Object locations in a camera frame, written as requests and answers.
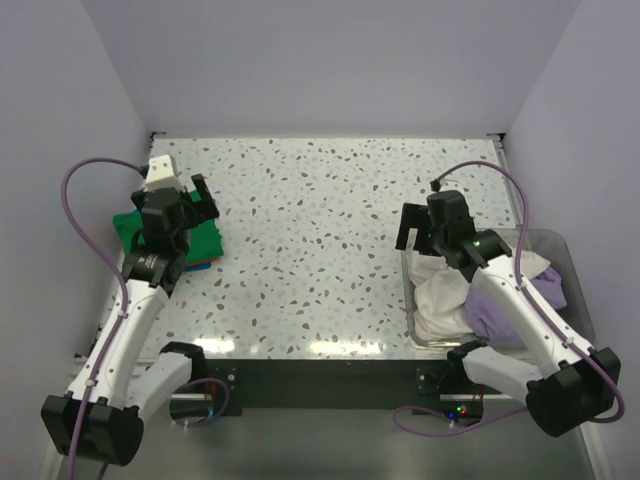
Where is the purple t-shirt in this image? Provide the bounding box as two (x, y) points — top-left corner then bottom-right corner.
(470, 256), (575, 354)

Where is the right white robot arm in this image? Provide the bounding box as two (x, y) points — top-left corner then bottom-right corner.
(396, 190), (623, 437)

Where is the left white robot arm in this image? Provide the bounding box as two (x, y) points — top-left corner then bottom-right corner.
(41, 174), (219, 466)

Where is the folded green t-shirt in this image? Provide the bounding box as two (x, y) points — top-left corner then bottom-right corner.
(112, 191), (224, 267)

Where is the white t-shirt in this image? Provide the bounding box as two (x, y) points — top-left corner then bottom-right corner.
(408, 251), (520, 344)

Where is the clear plastic bin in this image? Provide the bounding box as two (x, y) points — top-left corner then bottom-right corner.
(401, 229), (595, 349)

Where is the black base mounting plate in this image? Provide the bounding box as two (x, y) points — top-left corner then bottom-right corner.
(172, 359), (484, 425)

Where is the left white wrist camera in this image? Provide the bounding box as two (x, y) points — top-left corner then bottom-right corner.
(143, 155), (183, 191)

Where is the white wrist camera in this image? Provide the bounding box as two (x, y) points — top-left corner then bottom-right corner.
(143, 155), (183, 191)
(430, 177), (465, 193)

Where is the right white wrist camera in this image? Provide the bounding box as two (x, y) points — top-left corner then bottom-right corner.
(430, 177), (465, 193)

